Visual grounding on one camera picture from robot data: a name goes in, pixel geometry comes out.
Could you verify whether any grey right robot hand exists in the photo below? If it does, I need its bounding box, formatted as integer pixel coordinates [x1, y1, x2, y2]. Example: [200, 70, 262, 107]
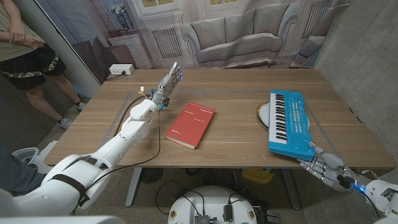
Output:
[298, 141, 361, 191]

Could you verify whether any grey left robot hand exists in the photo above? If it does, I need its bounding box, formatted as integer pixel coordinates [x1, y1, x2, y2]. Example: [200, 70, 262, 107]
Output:
[150, 62, 183, 106]

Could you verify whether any blue toy piano keyboard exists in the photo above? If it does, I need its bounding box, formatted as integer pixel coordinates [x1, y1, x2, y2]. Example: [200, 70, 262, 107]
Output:
[267, 90, 316, 162]

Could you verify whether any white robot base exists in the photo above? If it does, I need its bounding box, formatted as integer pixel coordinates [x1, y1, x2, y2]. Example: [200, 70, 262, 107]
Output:
[167, 185, 258, 224]

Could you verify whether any red notebook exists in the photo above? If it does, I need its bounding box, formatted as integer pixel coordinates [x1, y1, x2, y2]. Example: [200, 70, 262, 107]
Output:
[164, 101, 216, 150]

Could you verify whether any white gold-rimmed paper plate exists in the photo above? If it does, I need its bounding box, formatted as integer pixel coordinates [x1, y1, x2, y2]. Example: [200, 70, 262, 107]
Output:
[255, 101, 311, 131]

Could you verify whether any white table leg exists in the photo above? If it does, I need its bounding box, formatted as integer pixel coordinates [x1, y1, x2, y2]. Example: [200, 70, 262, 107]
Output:
[124, 167, 142, 208]
[281, 167, 302, 211]

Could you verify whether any white power strip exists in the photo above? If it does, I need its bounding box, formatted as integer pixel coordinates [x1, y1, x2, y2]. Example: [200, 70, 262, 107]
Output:
[108, 63, 135, 76]

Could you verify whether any yellow object under table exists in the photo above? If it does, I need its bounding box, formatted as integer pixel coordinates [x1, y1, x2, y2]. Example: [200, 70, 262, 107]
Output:
[241, 167, 274, 184]

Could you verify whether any printed living room backdrop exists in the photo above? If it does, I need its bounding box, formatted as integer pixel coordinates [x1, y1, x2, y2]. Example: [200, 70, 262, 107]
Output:
[34, 0, 352, 85]

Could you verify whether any black round floor fan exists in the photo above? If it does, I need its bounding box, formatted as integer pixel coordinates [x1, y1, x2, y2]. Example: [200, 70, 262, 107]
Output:
[139, 167, 164, 184]

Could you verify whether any person in black shorts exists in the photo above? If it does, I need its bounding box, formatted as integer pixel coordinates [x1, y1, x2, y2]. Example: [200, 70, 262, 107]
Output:
[0, 0, 86, 130]

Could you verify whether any person in blue jeans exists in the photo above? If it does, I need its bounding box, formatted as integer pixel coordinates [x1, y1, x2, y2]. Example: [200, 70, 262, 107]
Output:
[0, 144, 47, 197]

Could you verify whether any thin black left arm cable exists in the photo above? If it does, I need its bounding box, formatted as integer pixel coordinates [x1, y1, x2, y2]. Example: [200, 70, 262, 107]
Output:
[71, 110, 162, 215]

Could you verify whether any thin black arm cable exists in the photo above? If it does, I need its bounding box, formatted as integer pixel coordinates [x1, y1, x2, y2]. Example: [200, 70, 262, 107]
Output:
[71, 110, 162, 215]
[362, 191, 382, 220]

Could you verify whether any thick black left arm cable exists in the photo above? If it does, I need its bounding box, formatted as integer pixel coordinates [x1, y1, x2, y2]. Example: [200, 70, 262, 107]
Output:
[113, 95, 147, 138]

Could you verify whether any black power strip cable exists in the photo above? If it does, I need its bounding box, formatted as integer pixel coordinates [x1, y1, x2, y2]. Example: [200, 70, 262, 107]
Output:
[105, 72, 127, 81]

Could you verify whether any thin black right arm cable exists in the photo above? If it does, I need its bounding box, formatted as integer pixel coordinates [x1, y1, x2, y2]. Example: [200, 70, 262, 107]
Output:
[362, 191, 382, 220]

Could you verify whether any black floor cable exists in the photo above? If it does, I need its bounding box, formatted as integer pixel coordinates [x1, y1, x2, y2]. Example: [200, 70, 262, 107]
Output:
[155, 180, 206, 215]

